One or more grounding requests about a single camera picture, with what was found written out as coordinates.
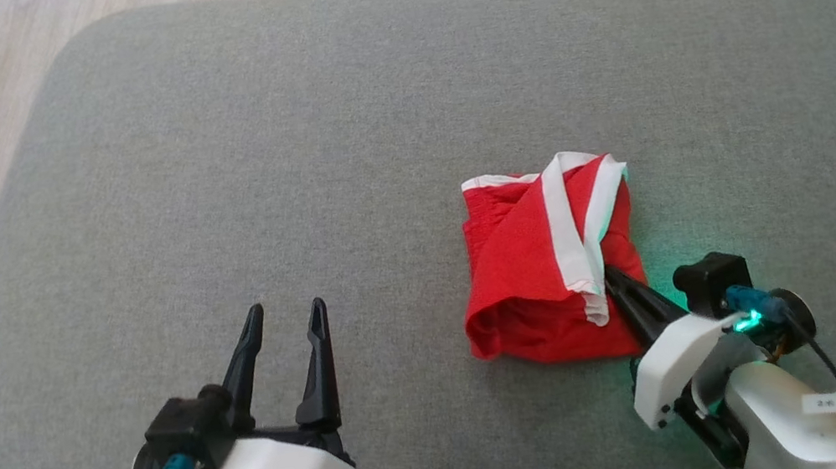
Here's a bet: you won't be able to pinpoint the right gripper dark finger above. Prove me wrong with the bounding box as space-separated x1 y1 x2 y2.
601 252 693 360

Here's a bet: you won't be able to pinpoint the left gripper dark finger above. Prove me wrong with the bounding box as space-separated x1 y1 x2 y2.
209 301 284 436
275 295 348 438

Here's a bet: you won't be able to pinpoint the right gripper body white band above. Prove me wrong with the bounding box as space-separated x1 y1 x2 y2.
618 282 836 469

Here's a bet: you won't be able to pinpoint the red shorts with white band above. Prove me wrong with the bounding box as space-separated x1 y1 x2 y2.
439 141 659 383

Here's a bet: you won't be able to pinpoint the grey fabric sofa seat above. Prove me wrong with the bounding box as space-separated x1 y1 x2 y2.
0 0 836 469

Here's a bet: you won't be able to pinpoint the right camera cable blue plug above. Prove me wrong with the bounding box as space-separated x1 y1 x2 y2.
725 269 836 469

